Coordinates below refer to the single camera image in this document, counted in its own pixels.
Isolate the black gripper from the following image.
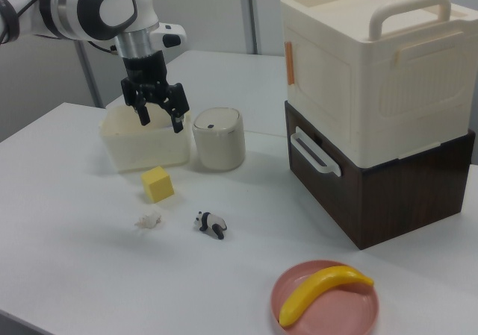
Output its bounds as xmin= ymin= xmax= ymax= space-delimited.
xmin=119 ymin=49 xmax=191 ymax=134

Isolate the cream round trash can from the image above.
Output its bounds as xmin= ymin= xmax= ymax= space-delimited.
xmin=191 ymin=107 xmax=246 ymax=172

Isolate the white rectangular plastic bin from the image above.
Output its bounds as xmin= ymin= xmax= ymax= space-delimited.
xmin=98 ymin=102 xmax=193 ymax=175

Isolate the yellow foam cube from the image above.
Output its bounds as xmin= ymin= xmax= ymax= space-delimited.
xmin=140 ymin=165 xmax=176 ymax=204

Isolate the small white seashell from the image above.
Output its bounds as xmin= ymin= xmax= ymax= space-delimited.
xmin=134 ymin=212 xmax=164 ymax=229

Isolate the panda toy figure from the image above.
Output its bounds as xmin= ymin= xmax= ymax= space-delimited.
xmin=193 ymin=210 xmax=229 ymax=241

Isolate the cream plastic storage box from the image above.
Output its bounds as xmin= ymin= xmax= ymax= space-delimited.
xmin=279 ymin=0 xmax=477 ymax=169

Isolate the yellow toy banana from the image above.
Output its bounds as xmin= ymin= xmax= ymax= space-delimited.
xmin=279 ymin=264 xmax=375 ymax=328

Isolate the dark brown drawer cabinet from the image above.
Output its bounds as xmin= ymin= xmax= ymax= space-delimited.
xmin=284 ymin=100 xmax=477 ymax=251

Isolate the pink round plate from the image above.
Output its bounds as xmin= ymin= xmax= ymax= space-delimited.
xmin=270 ymin=260 xmax=380 ymax=335

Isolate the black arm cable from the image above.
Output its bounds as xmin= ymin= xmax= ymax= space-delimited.
xmin=86 ymin=39 xmax=121 ymax=55

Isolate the orange door handle strip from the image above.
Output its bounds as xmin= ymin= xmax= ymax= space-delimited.
xmin=284 ymin=41 xmax=295 ymax=87

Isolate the white drawer handle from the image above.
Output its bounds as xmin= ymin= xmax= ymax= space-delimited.
xmin=288 ymin=125 xmax=343 ymax=178

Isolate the cream carrying handle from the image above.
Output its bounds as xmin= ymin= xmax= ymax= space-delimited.
xmin=369 ymin=0 xmax=453 ymax=40

